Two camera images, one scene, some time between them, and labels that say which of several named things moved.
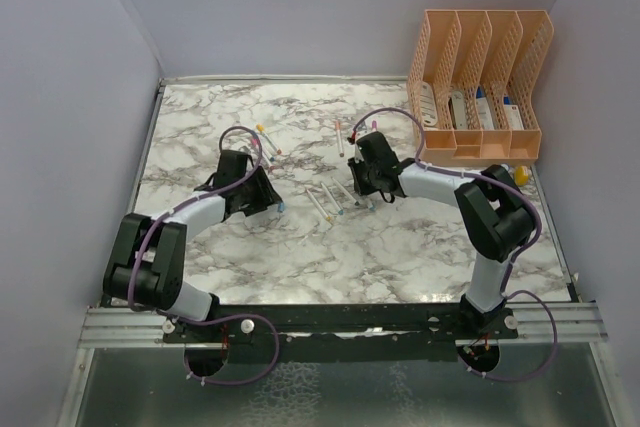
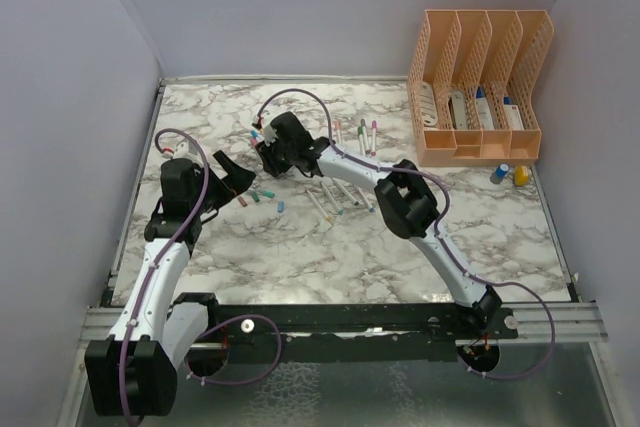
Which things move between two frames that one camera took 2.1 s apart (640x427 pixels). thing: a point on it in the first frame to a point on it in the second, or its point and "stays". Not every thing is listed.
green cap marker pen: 332,200 stays
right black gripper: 361,188 to 270,166
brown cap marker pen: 327,217 stays
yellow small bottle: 520,178 stays
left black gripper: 266,194 to 237,180
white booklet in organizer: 428,104 stays
